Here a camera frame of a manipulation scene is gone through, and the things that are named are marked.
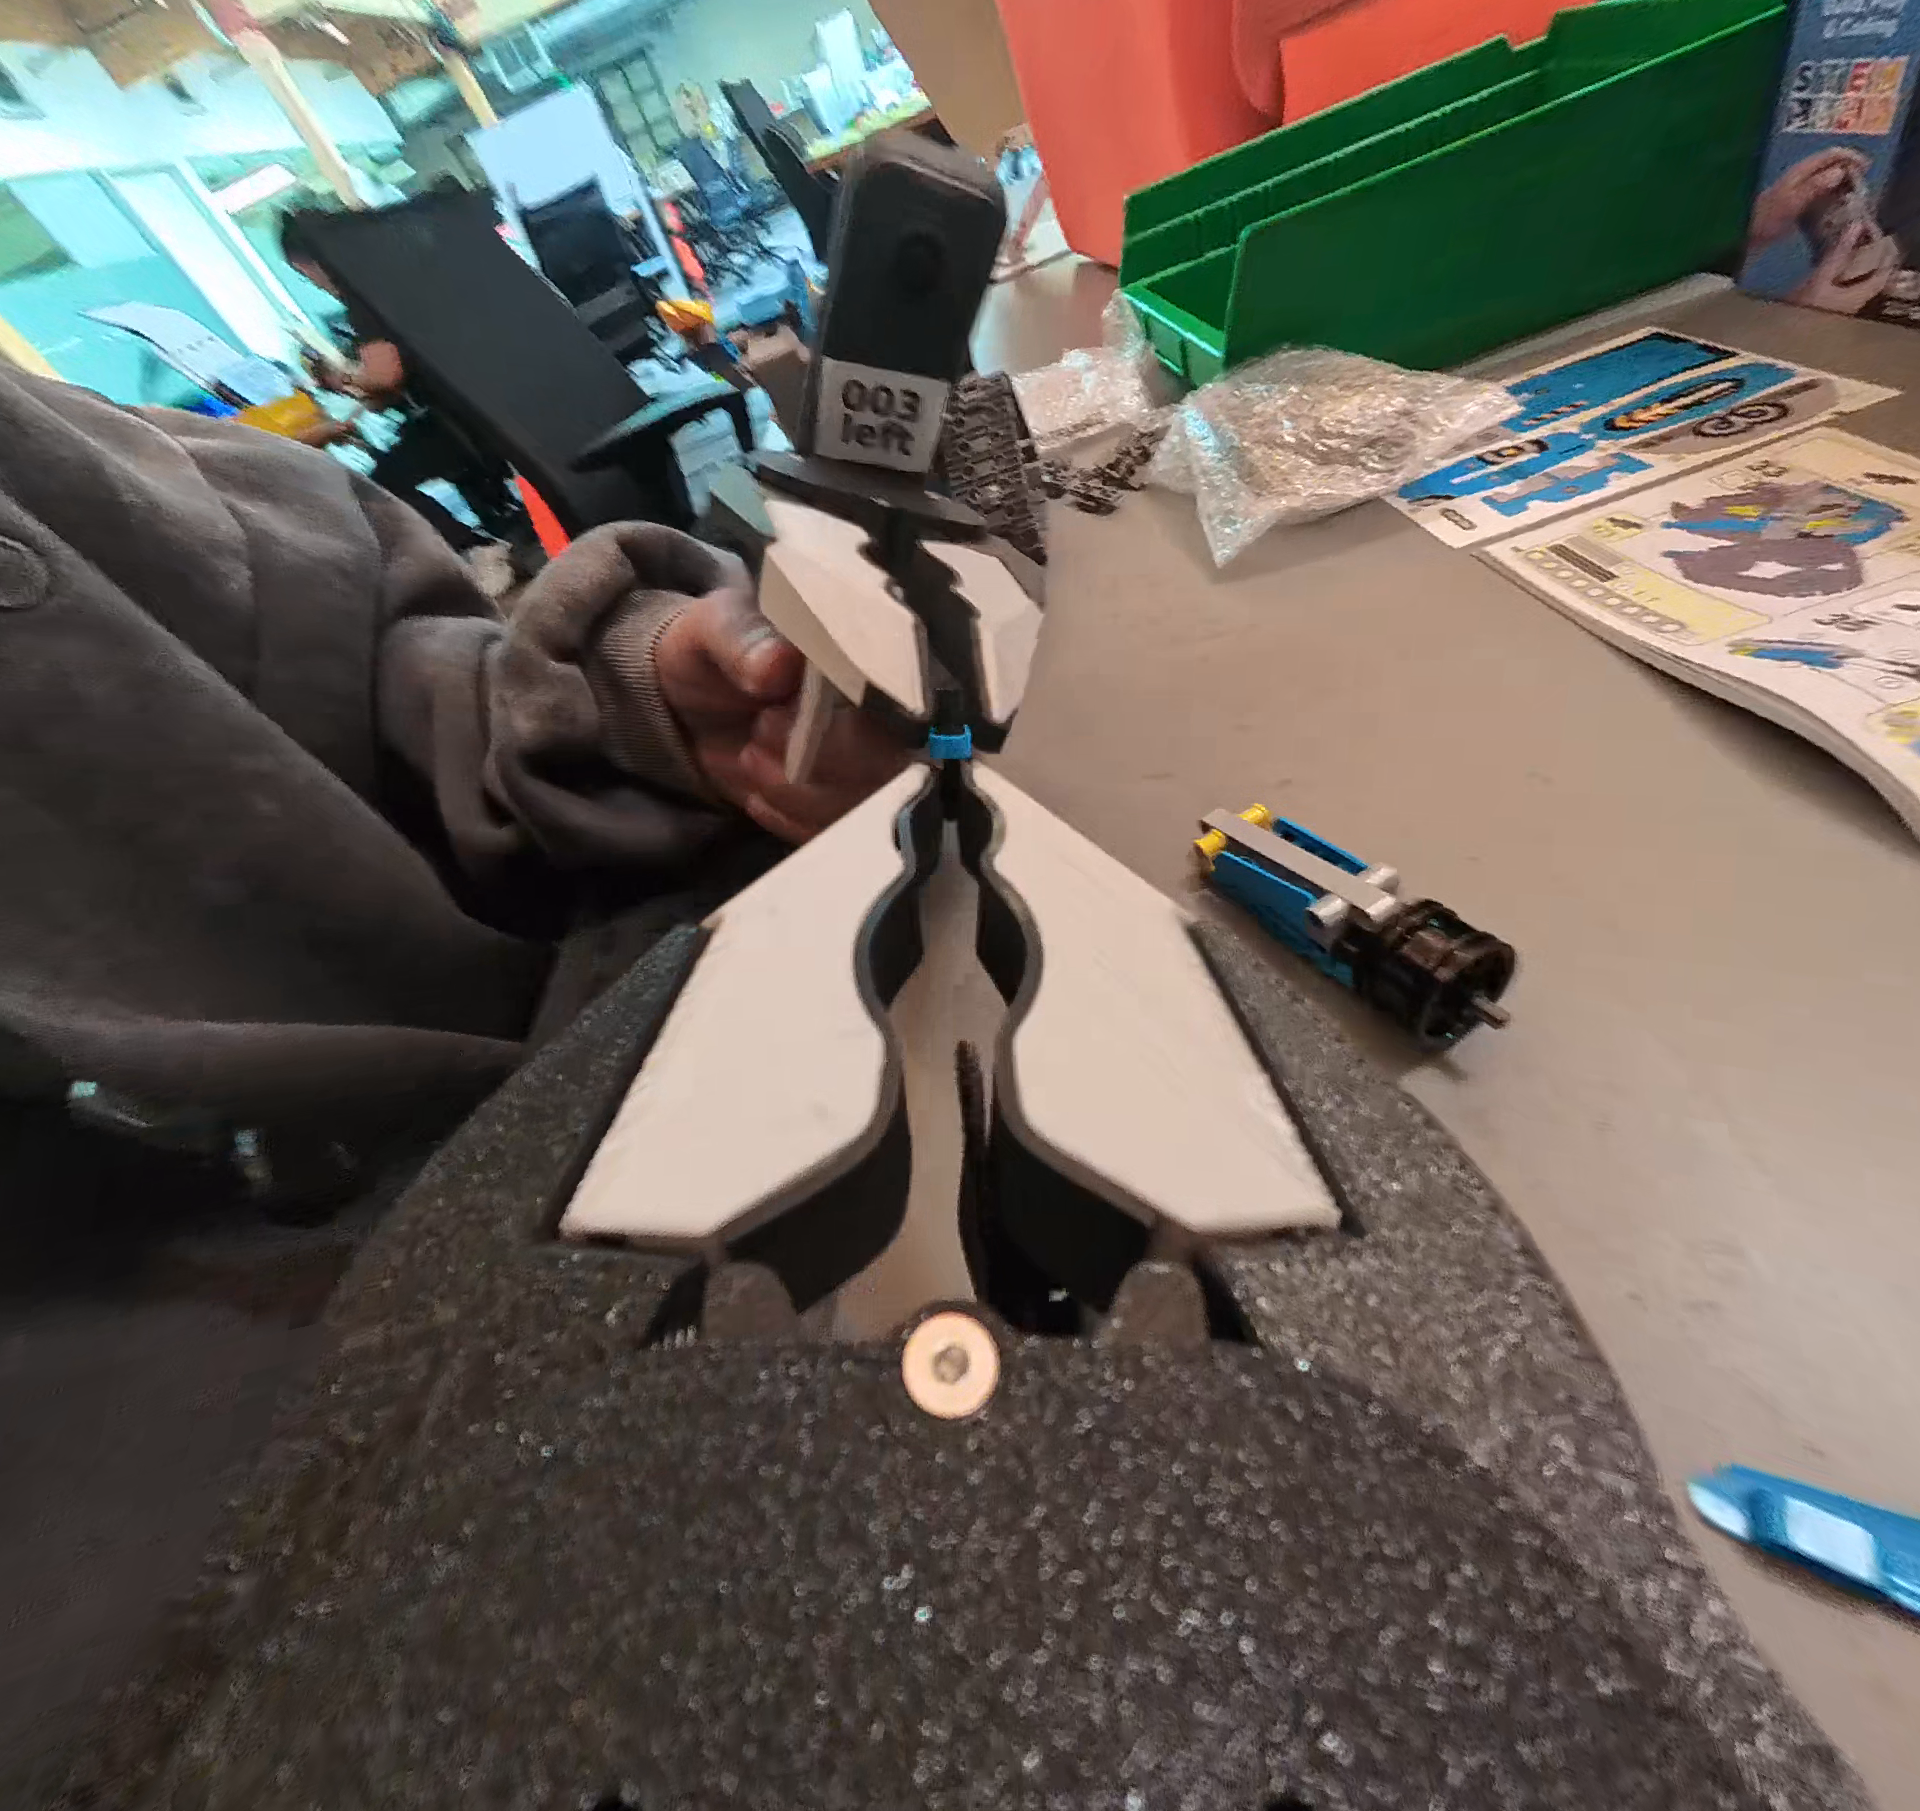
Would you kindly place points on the small clear plastic bag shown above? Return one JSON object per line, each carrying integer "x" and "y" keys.
{"x": 1079, "y": 386}

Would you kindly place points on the clear bubble wrap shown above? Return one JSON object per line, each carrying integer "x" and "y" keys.
{"x": 1320, "y": 431}

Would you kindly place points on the person's left hand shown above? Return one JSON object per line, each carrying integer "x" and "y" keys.
{"x": 720, "y": 702}

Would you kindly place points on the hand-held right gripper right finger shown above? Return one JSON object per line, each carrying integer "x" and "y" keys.
{"x": 1169, "y": 1077}

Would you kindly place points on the orange plastic case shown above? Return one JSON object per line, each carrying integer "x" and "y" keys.
{"x": 1125, "y": 41}

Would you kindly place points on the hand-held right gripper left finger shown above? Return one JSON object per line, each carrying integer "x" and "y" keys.
{"x": 750, "y": 1077}

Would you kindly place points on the green container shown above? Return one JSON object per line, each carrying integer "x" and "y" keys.
{"x": 1425, "y": 221}

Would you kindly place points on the grey desk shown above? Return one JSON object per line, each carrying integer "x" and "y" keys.
{"x": 1502, "y": 866}

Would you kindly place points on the dark blue toy box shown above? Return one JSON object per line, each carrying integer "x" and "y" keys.
{"x": 1845, "y": 116}

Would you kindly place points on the blue sticker sheet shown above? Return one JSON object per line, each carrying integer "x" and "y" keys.
{"x": 1621, "y": 431}

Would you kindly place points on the tracked robot model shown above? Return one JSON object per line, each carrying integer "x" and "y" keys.
{"x": 999, "y": 447}

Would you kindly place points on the open instruction booklet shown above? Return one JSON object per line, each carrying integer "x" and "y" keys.
{"x": 1771, "y": 596}

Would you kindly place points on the person's left forearm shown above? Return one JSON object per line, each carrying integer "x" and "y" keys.
{"x": 600, "y": 640}

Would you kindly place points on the black office chair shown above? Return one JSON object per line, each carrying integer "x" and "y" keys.
{"x": 496, "y": 340}

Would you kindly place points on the black wheel blue beam assembly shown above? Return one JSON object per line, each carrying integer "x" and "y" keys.
{"x": 1351, "y": 911}

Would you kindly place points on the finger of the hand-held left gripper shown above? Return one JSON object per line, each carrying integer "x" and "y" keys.
{"x": 840, "y": 612}
{"x": 1002, "y": 640}

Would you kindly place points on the black track links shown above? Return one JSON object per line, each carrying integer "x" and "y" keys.
{"x": 1102, "y": 467}

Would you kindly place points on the blue angled panel piece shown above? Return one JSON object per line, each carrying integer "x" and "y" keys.
{"x": 1817, "y": 1534}

